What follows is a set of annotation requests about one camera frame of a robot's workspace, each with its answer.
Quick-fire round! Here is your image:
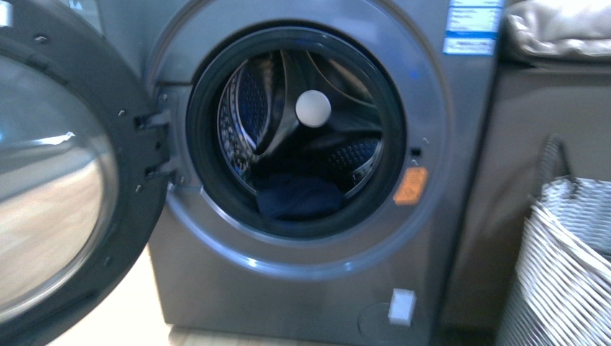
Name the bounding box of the white tag on washer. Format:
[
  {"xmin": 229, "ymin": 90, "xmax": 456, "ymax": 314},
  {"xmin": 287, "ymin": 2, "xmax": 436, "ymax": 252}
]
[{"xmin": 388, "ymin": 288, "xmax": 416, "ymax": 327}]

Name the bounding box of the open washing machine door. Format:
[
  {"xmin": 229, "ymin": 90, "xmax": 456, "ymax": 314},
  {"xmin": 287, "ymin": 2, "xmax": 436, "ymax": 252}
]
[{"xmin": 1, "ymin": 1, "xmax": 169, "ymax": 345}]

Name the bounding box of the grey front-load washing machine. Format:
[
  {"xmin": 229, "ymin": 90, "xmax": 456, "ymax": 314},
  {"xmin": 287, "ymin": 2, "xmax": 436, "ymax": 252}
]
[{"xmin": 97, "ymin": 1, "xmax": 496, "ymax": 345}]

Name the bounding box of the blue white energy label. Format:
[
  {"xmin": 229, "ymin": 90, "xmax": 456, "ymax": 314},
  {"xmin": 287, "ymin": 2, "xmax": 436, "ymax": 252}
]
[{"xmin": 442, "ymin": 0, "xmax": 505, "ymax": 56}]

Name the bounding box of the woven grey laundry basket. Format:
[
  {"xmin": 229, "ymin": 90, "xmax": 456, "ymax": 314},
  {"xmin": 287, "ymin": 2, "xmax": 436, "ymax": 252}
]
[{"xmin": 496, "ymin": 135, "xmax": 610, "ymax": 345}]

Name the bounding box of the dark blue knit garment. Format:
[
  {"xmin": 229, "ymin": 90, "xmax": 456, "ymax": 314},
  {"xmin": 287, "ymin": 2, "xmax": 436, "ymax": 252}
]
[{"xmin": 255, "ymin": 173, "xmax": 344, "ymax": 221}]

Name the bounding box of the orange warning sticker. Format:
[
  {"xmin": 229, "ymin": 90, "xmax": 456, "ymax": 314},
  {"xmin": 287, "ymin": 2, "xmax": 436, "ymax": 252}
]
[{"xmin": 393, "ymin": 167, "xmax": 428, "ymax": 205}]

